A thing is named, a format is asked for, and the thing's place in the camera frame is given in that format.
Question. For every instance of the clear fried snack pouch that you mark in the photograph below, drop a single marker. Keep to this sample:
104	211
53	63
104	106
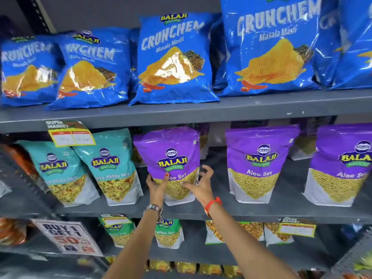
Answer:
276	235
250	229

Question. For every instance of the dark slotted shelf upright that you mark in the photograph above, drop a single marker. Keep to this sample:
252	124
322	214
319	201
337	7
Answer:
36	13

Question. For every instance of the purple snack pouch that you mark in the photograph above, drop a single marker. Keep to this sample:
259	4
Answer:
303	146
170	148
340	165
204	142
258	165

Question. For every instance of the person's left hand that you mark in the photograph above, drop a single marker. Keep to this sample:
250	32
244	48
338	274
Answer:
157	193

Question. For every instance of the silver wristwatch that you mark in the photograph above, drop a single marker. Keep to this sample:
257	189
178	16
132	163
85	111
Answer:
153	209

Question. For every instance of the person's left thumb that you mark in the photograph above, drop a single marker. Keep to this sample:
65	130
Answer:
166	179

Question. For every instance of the person's right forearm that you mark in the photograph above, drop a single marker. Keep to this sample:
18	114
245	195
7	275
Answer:
247	244

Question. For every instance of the white red offer sign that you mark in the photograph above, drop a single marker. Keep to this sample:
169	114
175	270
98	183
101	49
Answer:
66	236

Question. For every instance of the teal snack mix pouch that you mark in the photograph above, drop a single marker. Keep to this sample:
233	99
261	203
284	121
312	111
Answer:
64	177
113	168

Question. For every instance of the person's left forearm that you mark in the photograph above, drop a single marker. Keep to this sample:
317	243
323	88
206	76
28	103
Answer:
136	246

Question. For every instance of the yellow green price label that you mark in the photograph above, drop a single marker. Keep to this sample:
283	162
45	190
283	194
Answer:
71	133
296	228
116	220

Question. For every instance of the red wrist thread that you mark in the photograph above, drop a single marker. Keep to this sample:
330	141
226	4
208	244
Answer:
211	203

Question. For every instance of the orange snack packet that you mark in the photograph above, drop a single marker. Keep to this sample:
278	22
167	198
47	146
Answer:
20	159
11	231

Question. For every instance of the person's right hand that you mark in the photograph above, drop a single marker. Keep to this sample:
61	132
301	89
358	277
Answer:
203	190

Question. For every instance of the green snack pouch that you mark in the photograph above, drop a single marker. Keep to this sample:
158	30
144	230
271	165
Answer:
168	233
119	235

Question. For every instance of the grey perforated shelf panel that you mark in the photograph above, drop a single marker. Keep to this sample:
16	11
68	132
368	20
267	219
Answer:
351	261

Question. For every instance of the person's right thumb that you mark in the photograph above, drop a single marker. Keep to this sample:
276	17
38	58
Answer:
188	186

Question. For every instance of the row of blue chip bags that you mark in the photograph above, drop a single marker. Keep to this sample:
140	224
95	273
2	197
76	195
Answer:
180	55

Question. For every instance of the grey metal shelf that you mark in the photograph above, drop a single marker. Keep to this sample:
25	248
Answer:
279	206
197	249
203	108

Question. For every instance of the row of yellow packets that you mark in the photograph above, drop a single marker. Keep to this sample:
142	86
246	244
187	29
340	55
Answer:
189	267

